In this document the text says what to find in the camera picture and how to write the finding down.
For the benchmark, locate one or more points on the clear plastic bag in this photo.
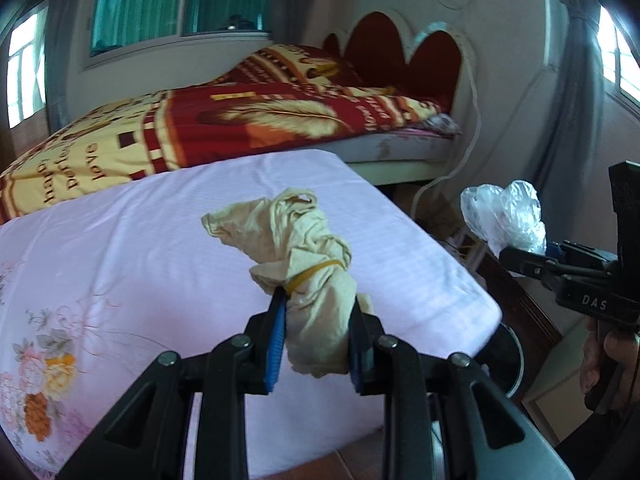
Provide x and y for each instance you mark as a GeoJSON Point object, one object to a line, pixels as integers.
{"type": "Point", "coordinates": [505, 217]}

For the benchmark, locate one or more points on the beige cloth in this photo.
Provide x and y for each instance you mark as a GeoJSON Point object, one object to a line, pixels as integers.
{"type": "Point", "coordinates": [289, 239]}

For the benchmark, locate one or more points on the black plastic trash bucket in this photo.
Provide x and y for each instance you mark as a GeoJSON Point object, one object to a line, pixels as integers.
{"type": "Point", "coordinates": [503, 360]}

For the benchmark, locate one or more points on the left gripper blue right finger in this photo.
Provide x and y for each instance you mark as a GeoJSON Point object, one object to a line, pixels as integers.
{"type": "Point", "coordinates": [360, 350]}

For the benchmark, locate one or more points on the grey curtain right window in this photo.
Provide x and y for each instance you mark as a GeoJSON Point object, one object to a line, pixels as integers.
{"type": "Point", "coordinates": [574, 122]}

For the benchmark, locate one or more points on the red heart-shaped headboard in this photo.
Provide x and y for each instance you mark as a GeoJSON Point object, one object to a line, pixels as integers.
{"type": "Point", "coordinates": [437, 64]}

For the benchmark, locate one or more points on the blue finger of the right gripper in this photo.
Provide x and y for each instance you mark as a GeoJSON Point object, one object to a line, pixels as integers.
{"type": "Point", "coordinates": [555, 250]}

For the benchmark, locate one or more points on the white bed frame with mattress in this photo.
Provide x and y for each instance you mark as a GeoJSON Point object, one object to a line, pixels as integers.
{"type": "Point", "coordinates": [406, 155]}

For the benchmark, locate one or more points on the red yellow bed blanket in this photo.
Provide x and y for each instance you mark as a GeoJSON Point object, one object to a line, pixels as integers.
{"type": "Point", "coordinates": [169, 130]}

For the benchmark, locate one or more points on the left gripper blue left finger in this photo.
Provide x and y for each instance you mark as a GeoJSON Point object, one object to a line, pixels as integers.
{"type": "Point", "coordinates": [275, 325]}

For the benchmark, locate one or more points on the red patterned pillow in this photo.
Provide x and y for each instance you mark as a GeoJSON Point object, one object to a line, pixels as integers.
{"type": "Point", "coordinates": [294, 64]}

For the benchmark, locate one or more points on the large window green curtains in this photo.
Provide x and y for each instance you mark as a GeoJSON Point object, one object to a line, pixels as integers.
{"type": "Point", "coordinates": [122, 27]}

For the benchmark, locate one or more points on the grey curtain left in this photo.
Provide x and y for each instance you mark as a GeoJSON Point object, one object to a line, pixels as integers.
{"type": "Point", "coordinates": [58, 36]}

